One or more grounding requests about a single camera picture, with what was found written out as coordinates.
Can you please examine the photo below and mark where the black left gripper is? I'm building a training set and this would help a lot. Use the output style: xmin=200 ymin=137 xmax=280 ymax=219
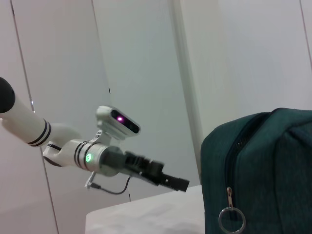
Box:
xmin=103 ymin=146 xmax=190 ymax=193

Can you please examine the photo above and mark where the dark teal insulated lunch bag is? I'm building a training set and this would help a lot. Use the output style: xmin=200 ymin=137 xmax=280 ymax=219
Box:
xmin=200 ymin=107 xmax=312 ymax=234

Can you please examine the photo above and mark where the dark left arm cable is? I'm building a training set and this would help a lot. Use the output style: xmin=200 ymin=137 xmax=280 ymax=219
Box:
xmin=85 ymin=172 xmax=133 ymax=195

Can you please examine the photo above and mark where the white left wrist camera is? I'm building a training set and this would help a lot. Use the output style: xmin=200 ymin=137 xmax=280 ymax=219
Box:
xmin=96 ymin=105 xmax=141 ymax=147

